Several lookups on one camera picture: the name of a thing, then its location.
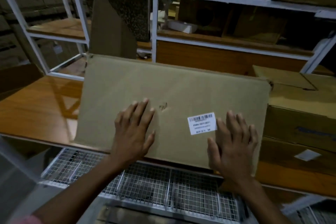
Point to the large brown box with open flap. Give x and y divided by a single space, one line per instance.
301 105

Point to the person's right forearm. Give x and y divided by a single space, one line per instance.
258 202

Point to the person's left middle finger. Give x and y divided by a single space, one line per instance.
141 112

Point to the stack of brown cartons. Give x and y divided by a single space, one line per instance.
18 21

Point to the upright folded cardboard sheet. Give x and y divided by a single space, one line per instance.
112 27

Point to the dark brown carton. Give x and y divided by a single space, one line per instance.
236 21

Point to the white metal shelving rack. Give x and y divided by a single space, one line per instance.
154 21

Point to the person's left hand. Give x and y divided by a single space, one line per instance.
130 137

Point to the person's left forearm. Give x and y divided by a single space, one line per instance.
81 192

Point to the person's right hand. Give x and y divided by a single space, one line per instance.
233 155

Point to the cardboard box with barcode label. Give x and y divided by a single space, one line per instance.
178 92

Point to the person's left thumb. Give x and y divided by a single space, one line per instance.
149 143

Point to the person's right thumb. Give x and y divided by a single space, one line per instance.
212 151

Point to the wooden shelf board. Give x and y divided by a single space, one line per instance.
39 111

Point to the person's left little finger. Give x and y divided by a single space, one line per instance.
119 121

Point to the small white packet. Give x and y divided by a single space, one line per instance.
182 26

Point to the brown box with white sticker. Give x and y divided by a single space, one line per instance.
294 171

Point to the person's right middle finger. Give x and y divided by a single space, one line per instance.
232 124

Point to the person's right little finger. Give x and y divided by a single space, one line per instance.
253 136

